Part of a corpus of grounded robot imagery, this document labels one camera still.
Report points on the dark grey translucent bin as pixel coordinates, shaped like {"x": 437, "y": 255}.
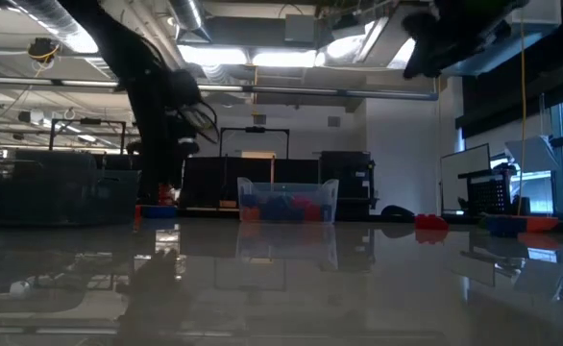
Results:
{"x": 56, "y": 197}

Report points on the grey ceiling box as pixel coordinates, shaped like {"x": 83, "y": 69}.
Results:
{"x": 300, "y": 28}

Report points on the long red toy block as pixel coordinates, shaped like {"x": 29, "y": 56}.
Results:
{"x": 430, "y": 222}

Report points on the small red toy block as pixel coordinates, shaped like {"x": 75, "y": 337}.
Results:
{"x": 313, "y": 213}
{"x": 303, "y": 204}

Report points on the red shelf items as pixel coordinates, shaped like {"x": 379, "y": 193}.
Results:
{"x": 167, "y": 193}

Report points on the long green toy block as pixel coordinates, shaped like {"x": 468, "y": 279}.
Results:
{"x": 482, "y": 222}

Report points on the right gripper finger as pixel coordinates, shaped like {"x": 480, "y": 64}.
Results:
{"x": 422, "y": 65}
{"x": 418, "y": 24}

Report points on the small blue toy block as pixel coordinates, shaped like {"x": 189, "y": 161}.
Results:
{"x": 276, "y": 210}
{"x": 328, "y": 213}

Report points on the black ceiling device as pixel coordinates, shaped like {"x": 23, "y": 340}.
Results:
{"x": 42, "y": 48}

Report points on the black frame stand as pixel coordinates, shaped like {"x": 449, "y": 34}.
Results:
{"x": 255, "y": 129}
{"x": 89, "y": 121}

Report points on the black perforated cart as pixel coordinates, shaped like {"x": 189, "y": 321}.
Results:
{"x": 490, "y": 194}

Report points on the horizontal ceiling pipe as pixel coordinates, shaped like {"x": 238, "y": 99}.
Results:
{"x": 310, "y": 90}

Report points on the silver spiral duct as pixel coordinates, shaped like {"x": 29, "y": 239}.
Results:
{"x": 65, "y": 29}
{"x": 190, "y": 19}

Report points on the whiteboard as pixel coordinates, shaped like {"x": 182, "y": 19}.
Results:
{"x": 464, "y": 168}

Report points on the silver rectangular duct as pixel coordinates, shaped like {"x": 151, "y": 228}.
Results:
{"x": 377, "y": 43}

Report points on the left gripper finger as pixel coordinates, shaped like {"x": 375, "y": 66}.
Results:
{"x": 178, "y": 170}
{"x": 150, "y": 178}

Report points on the long blue toy block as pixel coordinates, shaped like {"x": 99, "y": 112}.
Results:
{"x": 159, "y": 212}
{"x": 505, "y": 225}

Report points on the clear plastic bin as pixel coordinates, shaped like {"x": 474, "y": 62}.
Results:
{"x": 288, "y": 190}

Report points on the long orange toy block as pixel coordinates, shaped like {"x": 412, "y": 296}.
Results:
{"x": 542, "y": 223}

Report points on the small orange toy block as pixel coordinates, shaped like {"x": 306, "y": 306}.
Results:
{"x": 251, "y": 214}

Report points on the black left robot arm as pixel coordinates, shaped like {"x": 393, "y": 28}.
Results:
{"x": 118, "y": 38}

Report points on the ceiling light panel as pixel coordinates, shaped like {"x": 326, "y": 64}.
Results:
{"x": 284, "y": 58}
{"x": 214, "y": 55}

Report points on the black partition panels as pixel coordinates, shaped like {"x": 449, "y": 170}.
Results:
{"x": 204, "y": 182}

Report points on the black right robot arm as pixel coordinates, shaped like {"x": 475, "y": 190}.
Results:
{"x": 502, "y": 9}

